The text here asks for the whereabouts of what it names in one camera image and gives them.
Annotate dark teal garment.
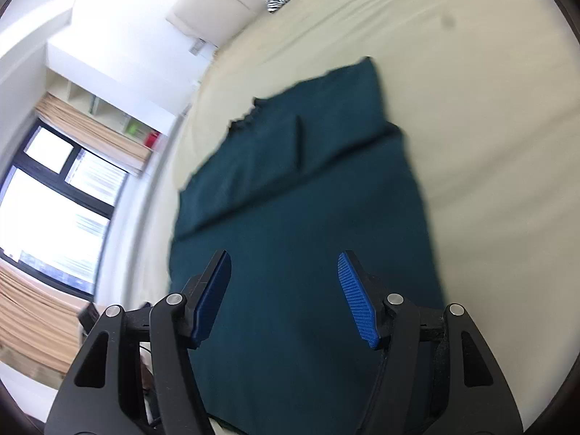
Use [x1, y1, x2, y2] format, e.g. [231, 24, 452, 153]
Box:
[169, 56, 446, 435]

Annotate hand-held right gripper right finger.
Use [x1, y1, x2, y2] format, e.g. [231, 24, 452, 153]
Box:
[337, 250, 525, 435]

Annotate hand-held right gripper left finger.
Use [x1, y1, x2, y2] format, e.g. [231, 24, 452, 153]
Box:
[44, 249, 233, 435]

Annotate cream headboard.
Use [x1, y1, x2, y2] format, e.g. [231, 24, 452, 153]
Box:
[166, 0, 313, 49]

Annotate cream bed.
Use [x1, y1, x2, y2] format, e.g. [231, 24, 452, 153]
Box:
[170, 0, 580, 435]

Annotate beige curtain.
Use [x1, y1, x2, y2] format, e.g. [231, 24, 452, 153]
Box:
[35, 92, 153, 173]

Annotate white wall shelf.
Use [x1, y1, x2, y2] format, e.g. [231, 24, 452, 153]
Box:
[47, 69, 178, 155]

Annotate window with black frame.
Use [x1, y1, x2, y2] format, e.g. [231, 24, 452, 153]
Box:
[0, 118, 130, 301]

